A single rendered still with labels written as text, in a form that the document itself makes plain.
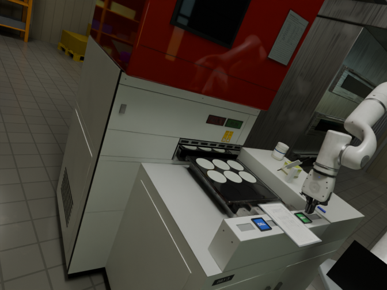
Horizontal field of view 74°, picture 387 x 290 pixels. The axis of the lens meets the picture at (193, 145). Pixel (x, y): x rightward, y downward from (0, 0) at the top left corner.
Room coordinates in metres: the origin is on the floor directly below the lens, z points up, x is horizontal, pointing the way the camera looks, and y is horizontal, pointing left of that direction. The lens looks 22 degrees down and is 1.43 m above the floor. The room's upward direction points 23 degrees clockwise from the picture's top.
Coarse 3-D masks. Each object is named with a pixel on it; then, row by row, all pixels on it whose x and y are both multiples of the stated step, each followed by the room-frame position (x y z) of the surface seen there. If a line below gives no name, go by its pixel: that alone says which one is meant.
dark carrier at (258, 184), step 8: (208, 160) 1.24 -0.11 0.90; (224, 160) 1.32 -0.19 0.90; (232, 160) 1.37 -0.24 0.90; (200, 168) 1.11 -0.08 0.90; (216, 168) 1.18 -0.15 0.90; (232, 168) 1.26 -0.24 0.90; (208, 176) 1.06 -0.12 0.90; (240, 176) 1.20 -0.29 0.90; (216, 184) 1.02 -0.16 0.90; (224, 184) 1.05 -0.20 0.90; (232, 184) 1.08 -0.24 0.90; (240, 184) 1.12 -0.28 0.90; (248, 184) 1.15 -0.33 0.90; (256, 184) 1.19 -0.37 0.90; (224, 192) 0.98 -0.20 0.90; (232, 192) 1.01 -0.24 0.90; (240, 192) 1.04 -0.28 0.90; (248, 192) 1.07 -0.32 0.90; (256, 192) 1.10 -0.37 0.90; (264, 192) 1.14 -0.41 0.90; (232, 200) 0.94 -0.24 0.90; (240, 200) 0.97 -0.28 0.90
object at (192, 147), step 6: (180, 144) 1.18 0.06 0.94; (186, 144) 1.21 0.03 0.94; (180, 150) 1.18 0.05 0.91; (192, 150) 1.23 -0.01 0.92; (198, 150) 1.25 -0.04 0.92; (204, 150) 1.28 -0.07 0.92; (210, 150) 1.31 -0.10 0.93; (216, 150) 1.33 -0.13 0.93; (222, 150) 1.36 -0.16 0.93; (228, 150) 1.39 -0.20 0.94; (234, 150) 1.42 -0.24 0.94; (174, 156) 1.17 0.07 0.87; (180, 156) 1.20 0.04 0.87
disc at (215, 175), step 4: (208, 172) 1.10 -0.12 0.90; (212, 172) 1.12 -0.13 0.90; (216, 172) 1.13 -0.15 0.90; (212, 176) 1.08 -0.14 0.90; (216, 176) 1.09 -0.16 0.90; (220, 176) 1.11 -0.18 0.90; (224, 176) 1.13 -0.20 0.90; (216, 180) 1.05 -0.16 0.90; (220, 180) 1.07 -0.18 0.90; (224, 180) 1.09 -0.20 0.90
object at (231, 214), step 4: (192, 168) 1.21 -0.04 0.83; (196, 172) 1.17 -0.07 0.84; (196, 176) 1.16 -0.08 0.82; (200, 176) 1.14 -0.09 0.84; (200, 180) 1.13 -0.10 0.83; (204, 180) 1.11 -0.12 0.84; (204, 184) 1.11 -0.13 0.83; (208, 184) 1.09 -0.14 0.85; (208, 188) 1.08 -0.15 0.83; (212, 188) 1.06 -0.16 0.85; (212, 192) 1.05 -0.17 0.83; (216, 196) 1.03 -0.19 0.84; (216, 200) 1.02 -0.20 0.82; (220, 200) 1.00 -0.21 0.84; (220, 204) 1.00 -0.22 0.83; (224, 204) 0.98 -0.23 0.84; (224, 208) 0.97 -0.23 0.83; (228, 208) 0.96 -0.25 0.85; (232, 208) 0.96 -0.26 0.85; (228, 212) 0.95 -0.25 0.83; (232, 212) 0.94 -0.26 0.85; (232, 216) 0.93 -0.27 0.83
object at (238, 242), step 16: (224, 224) 0.69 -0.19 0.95; (240, 224) 0.71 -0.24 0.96; (272, 224) 0.79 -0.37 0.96; (320, 224) 0.93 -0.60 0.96; (224, 240) 0.67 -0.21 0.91; (240, 240) 0.64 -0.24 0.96; (256, 240) 0.68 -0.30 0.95; (272, 240) 0.74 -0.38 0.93; (288, 240) 0.81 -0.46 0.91; (224, 256) 0.65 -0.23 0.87; (240, 256) 0.66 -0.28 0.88; (256, 256) 0.72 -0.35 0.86; (272, 256) 0.79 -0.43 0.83
